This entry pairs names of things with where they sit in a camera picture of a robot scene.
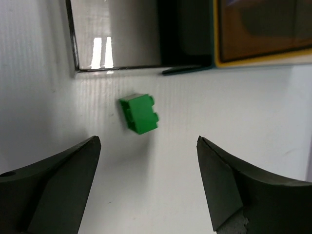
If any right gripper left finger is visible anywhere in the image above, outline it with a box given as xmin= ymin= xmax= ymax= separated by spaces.
xmin=0 ymin=136 xmax=101 ymax=234

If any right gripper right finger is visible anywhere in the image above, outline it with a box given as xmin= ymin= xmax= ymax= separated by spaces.
xmin=197 ymin=137 xmax=312 ymax=234

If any small green lego cube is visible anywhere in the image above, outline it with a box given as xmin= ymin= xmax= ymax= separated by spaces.
xmin=118 ymin=94 xmax=159 ymax=135

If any teal drawer cabinet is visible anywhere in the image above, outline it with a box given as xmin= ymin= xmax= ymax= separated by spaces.
xmin=157 ymin=0 xmax=312 ymax=76

